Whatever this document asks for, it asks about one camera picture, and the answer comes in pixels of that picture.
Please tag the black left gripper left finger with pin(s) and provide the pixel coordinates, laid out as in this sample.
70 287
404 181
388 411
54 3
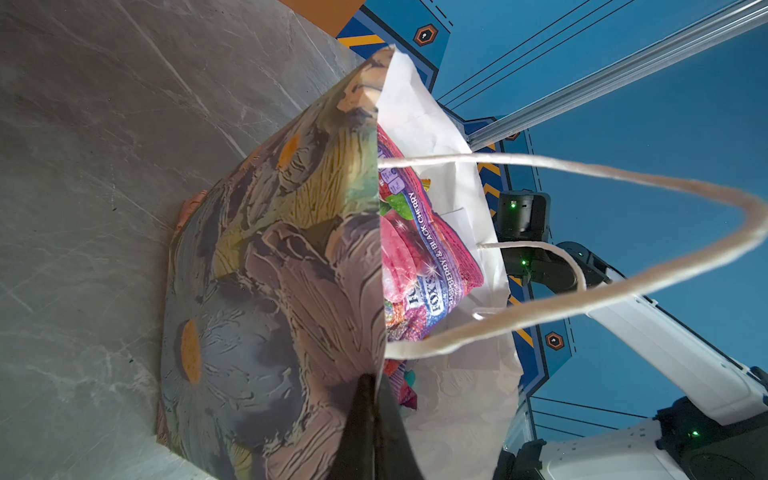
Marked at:
355 457

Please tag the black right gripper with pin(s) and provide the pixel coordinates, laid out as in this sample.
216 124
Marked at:
523 216

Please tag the right aluminium corner post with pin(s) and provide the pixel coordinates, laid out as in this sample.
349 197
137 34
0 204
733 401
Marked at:
719 27

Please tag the red snack packet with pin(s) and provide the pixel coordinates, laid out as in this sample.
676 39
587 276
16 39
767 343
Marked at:
401 381

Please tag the floral paper gift bag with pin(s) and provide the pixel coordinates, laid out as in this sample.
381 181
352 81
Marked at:
275 307

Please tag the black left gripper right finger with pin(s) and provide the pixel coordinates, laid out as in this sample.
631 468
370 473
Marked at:
393 455

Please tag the purple Fox's berries candy bag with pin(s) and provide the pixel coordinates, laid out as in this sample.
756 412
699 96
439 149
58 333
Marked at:
427 269

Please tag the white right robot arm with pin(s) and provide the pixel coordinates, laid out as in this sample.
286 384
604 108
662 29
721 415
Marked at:
718 430

